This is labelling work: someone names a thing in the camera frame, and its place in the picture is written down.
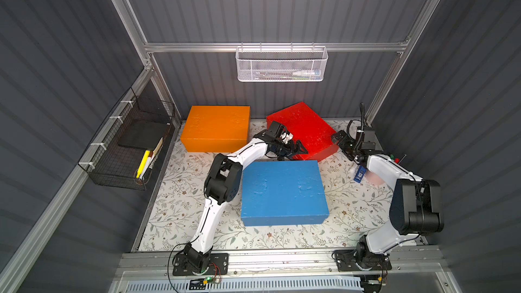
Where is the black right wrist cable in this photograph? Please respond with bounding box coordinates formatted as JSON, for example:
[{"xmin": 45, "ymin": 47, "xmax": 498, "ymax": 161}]
[{"xmin": 345, "ymin": 102, "xmax": 367, "ymax": 151}]

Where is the white perforated cable duct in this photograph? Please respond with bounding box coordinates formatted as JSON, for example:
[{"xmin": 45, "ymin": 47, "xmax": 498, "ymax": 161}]
[{"xmin": 120, "ymin": 275, "xmax": 364, "ymax": 292}]

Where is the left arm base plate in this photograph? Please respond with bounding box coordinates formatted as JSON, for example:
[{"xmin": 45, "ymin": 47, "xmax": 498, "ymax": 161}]
[{"xmin": 169, "ymin": 252, "xmax": 229, "ymax": 276}]

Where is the white marker in mesh basket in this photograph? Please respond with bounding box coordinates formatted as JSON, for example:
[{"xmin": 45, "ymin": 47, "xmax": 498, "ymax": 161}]
[{"xmin": 291, "ymin": 70, "xmax": 322, "ymax": 81}]

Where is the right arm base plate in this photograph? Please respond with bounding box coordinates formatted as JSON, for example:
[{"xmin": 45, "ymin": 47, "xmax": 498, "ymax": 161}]
[{"xmin": 331, "ymin": 249, "xmax": 392, "ymax": 272}]

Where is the orange shoebox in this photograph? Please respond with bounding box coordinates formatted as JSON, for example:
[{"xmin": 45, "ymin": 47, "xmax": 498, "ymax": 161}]
[{"xmin": 180, "ymin": 105, "xmax": 250, "ymax": 153}]

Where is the blue shoebox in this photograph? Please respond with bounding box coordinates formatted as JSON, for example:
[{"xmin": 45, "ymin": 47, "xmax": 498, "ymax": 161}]
[{"xmin": 241, "ymin": 160, "xmax": 330, "ymax": 227}]

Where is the black notebook in basket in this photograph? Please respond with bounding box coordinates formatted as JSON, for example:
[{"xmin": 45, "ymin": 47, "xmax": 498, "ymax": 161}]
[{"xmin": 118, "ymin": 120, "xmax": 170, "ymax": 151}]

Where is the black wire wall basket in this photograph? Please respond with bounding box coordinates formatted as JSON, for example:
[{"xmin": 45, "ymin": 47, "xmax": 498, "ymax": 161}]
[{"xmin": 79, "ymin": 90, "xmax": 176, "ymax": 191}]

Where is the white wire mesh basket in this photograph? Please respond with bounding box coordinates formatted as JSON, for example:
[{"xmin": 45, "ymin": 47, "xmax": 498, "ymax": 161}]
[{"xmin": 235, "ymin": 46, "xmax": 329, "ymax": 83}]

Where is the red shoebox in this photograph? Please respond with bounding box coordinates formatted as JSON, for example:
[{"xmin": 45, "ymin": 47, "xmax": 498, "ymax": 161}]
[{"xmin": 266, "ymin": 102, "xmax": 339, "ymax": 161}]

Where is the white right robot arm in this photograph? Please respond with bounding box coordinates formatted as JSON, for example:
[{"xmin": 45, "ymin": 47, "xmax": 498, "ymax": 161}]
[{"xmin": 331, "ymin": 130, "xmax": 444, "ymax": 271}]

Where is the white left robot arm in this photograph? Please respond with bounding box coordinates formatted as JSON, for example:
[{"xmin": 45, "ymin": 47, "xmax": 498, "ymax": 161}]
[{"xmin": 182, "ymin": 122, "xmax": 308, "ymax": 273}]

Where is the yellow highlighter marker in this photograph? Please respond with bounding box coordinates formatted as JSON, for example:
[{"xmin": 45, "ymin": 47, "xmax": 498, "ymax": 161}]
[{"xmin": 136, "ymin": 151, "xmax": 151, "ymax": 179}]

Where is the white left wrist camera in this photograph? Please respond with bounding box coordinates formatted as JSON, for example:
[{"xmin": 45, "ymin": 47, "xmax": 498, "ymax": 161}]
[{"xmin": 280, "ymin": 132, "xmax": 293, "ymax": 144}]

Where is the pink pen cup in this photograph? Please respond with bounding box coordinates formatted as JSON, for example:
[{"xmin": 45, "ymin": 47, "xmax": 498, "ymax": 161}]
[{"xmin": 366, "ymin": 155, "xmax": 402, "ymax": 189}]

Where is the blue stapler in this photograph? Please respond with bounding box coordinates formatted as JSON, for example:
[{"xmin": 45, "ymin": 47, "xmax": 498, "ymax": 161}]
[{"xmin": 354, "ymin": 165, "xmax": 367, "ymax": 183}]

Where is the floral patterned table mat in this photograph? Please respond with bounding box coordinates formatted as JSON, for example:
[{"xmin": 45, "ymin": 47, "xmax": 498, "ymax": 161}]
[{"xmin": 137, "ymin": 141, "xmax": 393, "ymax": 252}]

